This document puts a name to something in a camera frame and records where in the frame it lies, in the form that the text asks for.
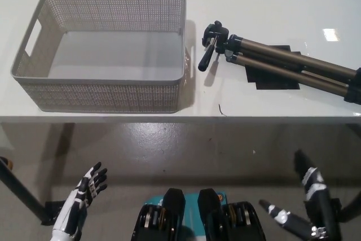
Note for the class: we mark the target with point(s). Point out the black metal table leg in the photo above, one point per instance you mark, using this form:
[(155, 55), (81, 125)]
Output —
[(19, 186), (351, 207)]

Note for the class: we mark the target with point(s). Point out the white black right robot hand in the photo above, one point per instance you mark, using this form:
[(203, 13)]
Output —
[(318, 201)]

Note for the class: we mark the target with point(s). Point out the bronze black camera tripod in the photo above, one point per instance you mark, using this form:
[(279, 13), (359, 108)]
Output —
[(282, 57)]

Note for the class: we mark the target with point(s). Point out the black tape square patch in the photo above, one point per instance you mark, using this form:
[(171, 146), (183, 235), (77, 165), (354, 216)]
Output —
[(270, 81)]

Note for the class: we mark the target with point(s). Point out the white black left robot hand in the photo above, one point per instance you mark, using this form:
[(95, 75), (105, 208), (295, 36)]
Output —
[(74, 210)]

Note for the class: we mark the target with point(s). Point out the black teal robot torso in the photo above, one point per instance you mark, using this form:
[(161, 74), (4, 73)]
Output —
[(175, 218)]

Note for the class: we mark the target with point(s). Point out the small orange round cap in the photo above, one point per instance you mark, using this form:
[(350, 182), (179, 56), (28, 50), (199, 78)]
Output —
[(10, 164)]

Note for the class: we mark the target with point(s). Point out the grey perforated plastic basket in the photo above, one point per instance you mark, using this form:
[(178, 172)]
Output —
[(98, 94)]

